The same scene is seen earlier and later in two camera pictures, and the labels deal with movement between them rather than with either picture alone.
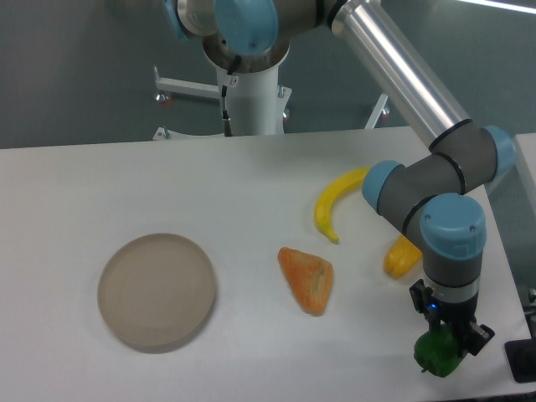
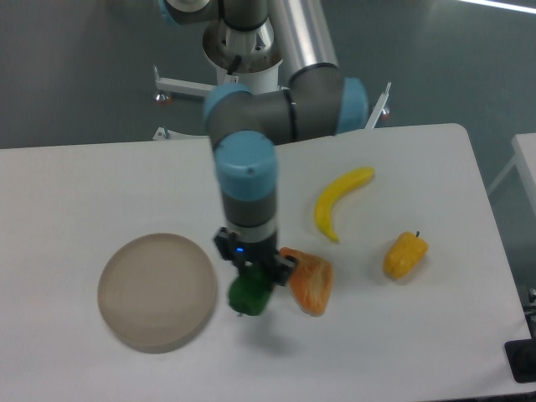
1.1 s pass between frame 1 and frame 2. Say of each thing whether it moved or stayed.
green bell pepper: moved
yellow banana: stayed
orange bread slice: stayed
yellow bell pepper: stayed
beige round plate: stayed
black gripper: moved
